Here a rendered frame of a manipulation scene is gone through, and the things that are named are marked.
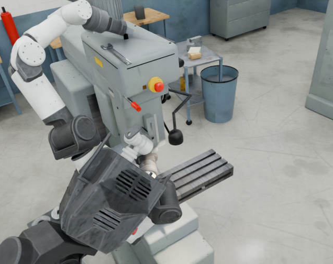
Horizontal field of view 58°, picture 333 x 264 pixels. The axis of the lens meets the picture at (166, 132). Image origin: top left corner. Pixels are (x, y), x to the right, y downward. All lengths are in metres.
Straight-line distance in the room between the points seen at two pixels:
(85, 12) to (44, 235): 0.76
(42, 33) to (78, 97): 0.75
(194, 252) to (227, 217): 1.12
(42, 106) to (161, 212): 0.55
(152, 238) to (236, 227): 1.24
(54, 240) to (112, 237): 0.18
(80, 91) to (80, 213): 0.94
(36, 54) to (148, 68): 0.40
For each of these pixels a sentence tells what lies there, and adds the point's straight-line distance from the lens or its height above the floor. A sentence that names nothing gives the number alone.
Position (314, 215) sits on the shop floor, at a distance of 3.10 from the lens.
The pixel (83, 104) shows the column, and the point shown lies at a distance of 1.81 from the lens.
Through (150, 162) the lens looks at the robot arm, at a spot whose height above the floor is 1.28.
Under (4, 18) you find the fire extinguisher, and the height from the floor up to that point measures 1.23.
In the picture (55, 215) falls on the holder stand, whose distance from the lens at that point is 1.68.
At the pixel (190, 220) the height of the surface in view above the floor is 0.84.
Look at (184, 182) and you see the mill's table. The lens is 1.93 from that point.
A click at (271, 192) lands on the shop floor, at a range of 3.19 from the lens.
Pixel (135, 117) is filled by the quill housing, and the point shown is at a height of 1.55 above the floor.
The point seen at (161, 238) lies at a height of 0.84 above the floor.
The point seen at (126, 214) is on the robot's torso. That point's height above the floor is 1.56.
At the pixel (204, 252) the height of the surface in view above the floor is 0.73.
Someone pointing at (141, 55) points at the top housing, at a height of 1.89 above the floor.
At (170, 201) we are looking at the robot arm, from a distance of 1.15.
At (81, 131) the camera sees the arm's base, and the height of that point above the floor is 1.77.
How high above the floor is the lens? 2.31
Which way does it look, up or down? 36 degrees down
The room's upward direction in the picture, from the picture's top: 6 degrees counter-clockwise
